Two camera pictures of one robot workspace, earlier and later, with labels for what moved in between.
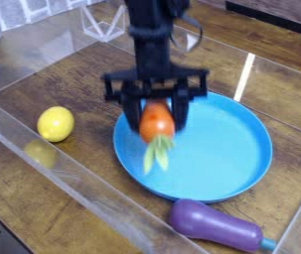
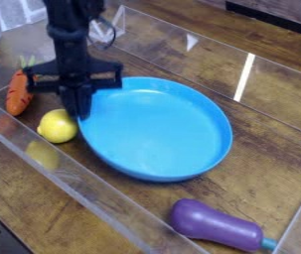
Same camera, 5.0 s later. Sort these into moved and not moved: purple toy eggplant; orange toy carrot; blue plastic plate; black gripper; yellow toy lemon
Moved: black gripper; orange toy carrot; blue plastic plate
Not moved: yellow toy lemon; purple toy eggplant
